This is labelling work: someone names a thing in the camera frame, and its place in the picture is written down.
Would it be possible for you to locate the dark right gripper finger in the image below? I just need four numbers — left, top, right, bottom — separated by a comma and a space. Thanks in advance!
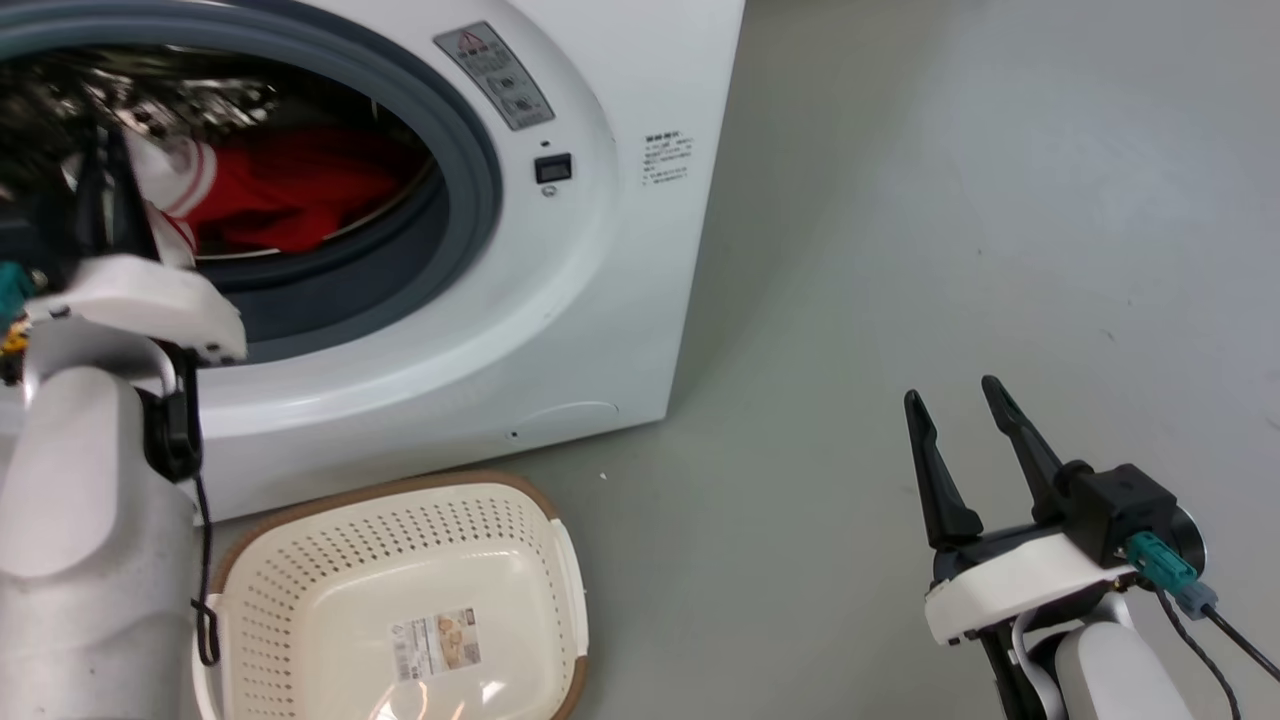
903, 389, 986, 551
980, 375, 1067, 526

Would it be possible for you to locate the printed paper label sticker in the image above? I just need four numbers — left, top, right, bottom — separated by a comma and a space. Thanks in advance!
391, 608, 483, 683

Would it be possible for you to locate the white garment with red stripes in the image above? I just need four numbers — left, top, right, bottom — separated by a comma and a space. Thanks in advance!
122, 130, 218, 269

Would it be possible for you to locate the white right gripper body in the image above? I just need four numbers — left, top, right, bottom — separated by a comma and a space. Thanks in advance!
923, 520, 1143, 649

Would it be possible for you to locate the cream perforated laundry basket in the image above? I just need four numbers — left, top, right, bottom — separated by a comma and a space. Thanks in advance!
192, 471, 590, 720

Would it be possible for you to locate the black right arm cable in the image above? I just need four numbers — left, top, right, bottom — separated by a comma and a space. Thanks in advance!
1140, 585, 1280, 720

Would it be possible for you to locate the teal cable connector plug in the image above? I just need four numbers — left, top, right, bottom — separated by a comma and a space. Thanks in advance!
1124, 532, 1220, 619

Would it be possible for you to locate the white front-load washing machine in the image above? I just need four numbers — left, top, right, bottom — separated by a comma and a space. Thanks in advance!
0, 0, 746, 523

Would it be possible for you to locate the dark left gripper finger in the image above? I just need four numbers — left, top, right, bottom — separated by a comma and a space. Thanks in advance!
104, 124, 163, 265
70, 128, 109, 281

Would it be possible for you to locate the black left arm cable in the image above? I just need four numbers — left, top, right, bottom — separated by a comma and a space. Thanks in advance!
141, 343, 223, 668

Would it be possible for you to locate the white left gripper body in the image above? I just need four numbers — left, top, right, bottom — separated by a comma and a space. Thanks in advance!
24, 254, 248, 367

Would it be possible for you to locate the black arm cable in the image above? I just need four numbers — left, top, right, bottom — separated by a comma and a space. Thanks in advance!
1140, 585, 1280, 720
141, 343, 223, 668

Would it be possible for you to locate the grey warning sticker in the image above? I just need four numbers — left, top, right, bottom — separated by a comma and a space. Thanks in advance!
433, 21, 556, 132

